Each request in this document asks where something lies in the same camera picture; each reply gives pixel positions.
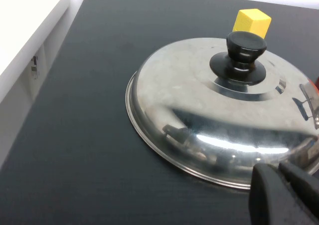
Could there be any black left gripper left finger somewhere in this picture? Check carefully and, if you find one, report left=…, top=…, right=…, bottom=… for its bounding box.
left=248, top=163, right=313, bottom=225

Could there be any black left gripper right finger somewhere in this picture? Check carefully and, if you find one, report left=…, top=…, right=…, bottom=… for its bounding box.
left=279, top=161, right=319, bottom=225

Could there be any steel pot lid black knob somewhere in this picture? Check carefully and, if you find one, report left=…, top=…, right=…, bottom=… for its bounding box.
left=125, top=31, right=319, bottom=190

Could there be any yellow foam cube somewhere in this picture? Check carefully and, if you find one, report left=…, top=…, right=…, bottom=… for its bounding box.
left=232, top=9, right=272, bottom=39

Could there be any white side ledge panel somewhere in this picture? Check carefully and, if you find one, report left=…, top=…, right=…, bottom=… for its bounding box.
left=0, top=0, right=75, bottom=161

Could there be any small metal wall bracket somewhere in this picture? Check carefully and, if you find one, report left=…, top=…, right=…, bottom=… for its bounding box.
left=30, top=55, right=40, bottom=80

